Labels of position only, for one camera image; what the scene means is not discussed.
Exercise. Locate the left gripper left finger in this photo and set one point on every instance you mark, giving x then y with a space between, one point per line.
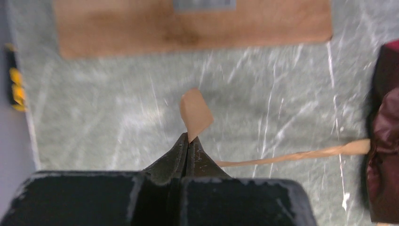
100 198

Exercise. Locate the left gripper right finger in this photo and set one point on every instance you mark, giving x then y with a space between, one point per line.
226 201

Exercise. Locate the tan satin ribbon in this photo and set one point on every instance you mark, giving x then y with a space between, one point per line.
197 117

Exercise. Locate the maroon paper bouquet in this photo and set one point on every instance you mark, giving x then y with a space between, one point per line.
382 167

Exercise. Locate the yellow black tool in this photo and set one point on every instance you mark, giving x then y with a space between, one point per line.
15 90

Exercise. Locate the wooden board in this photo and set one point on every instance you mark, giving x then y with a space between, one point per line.
98 28

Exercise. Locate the metal stand bracket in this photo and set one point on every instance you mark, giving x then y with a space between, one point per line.
196 5

